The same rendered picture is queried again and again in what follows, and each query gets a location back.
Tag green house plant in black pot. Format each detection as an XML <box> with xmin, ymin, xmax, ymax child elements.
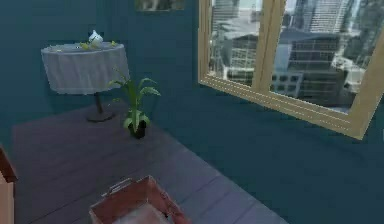
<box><xmin>107</xmin><ymin>66</ymin><xmax>162</xmax><ymax>140</ymax></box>

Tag white kettle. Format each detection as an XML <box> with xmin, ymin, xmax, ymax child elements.
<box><xmin>88</xmin><ymin>29</ymin><xmax>104</xmax><ymax>48</ymax></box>

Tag framed wall picture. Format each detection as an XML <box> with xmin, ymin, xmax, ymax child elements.
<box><xmin>134</xmin><ymin>0</ymin><xmax>186</xmax><ymax>13</ymax></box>

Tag brown wooden furniture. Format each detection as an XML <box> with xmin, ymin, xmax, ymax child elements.
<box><xmin>0</xmin><ymin>145</ymin><xmax>18</xmax><ymax>224</ymax></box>

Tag wooden framed window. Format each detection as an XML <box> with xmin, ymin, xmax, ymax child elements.
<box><xmin>197</xmin><ymin>0</ymin><xmax>384</xmax><ymax>141</ymax></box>

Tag round table with grey cloth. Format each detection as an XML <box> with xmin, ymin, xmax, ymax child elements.
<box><xmin>40</xmin><ymin>41</ymin><xmax>131</xmax><ymax>123</ymax></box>

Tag red open box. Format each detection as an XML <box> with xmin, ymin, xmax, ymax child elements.
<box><xmin>88</xmin><ymin>175</ymin><xmax>192</xmax><ymax>224</ymax></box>

